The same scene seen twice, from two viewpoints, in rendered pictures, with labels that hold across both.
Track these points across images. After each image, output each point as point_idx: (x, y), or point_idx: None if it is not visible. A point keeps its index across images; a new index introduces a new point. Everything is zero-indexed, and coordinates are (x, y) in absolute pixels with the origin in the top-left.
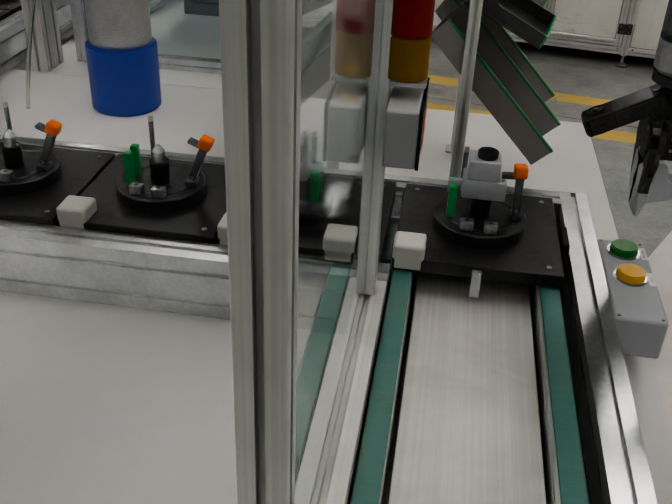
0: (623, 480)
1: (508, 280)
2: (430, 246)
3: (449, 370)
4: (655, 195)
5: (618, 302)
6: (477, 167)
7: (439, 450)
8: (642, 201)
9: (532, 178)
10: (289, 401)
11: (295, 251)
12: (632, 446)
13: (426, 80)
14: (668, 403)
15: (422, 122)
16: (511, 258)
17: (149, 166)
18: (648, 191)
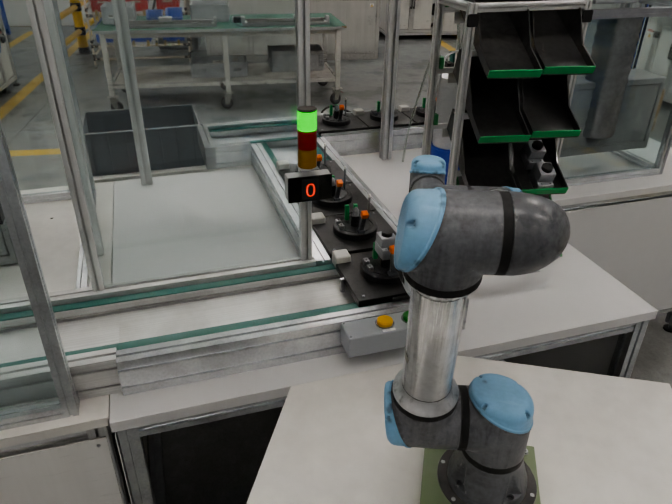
0: (221, 336)
1: (349, 291)
2: (350, 263)
3: (283, 298)
4: (409, 288)
5: (355, 322)
6: (377, 236)
7: (231, 305)
8: (404, 287)
9: (531, 302)
10: (71, 183)
11: (68, 147)
12: (243, 336)
13: (306, 169)
14: (335, 378)
15: (288, 182)
16: (361, 284)
17: (341, 188)
18: (403, 282)
